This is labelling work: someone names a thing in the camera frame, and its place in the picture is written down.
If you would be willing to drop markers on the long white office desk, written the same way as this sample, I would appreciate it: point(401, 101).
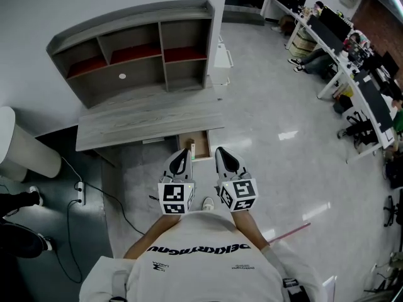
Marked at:
point(352, 74)

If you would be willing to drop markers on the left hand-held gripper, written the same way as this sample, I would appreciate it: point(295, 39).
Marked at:
point(174, 197)

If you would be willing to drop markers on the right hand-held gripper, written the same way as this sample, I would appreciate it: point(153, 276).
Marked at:
point(240, 193)

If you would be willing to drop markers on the person's right forearm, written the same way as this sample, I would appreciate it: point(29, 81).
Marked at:
point(250, 231)

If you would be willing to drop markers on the black office chair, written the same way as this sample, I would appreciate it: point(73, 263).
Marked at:
point(360, 127)

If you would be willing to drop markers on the grey wooden desk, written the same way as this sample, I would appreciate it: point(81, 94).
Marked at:
point(151, 118)

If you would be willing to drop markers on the white floor cabinet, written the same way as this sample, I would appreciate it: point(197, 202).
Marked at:
point(223, 58)

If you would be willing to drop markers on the white printed t-shirt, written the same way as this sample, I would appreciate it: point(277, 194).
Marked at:
point(204, 269)

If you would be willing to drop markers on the person's white shoe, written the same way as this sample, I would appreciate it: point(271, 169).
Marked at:
point(207, 204)

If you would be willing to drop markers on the red floor tape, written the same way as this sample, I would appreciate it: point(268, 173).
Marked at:
point(289, 232)

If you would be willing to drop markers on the wooden drawer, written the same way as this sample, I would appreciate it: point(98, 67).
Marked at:
point(203, 143)

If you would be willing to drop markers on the white power strip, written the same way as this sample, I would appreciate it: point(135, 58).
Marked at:
point(81, 193)

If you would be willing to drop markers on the person's left forearm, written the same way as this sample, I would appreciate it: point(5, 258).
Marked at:
point(151, 238)

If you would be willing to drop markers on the black chair base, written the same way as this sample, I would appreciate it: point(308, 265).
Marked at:
point(393, 211)

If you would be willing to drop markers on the white cylindrical stand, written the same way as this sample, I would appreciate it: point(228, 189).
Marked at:
point(28, 149)

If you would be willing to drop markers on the green and white small object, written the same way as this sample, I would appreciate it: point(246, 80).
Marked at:
point(192, 148)

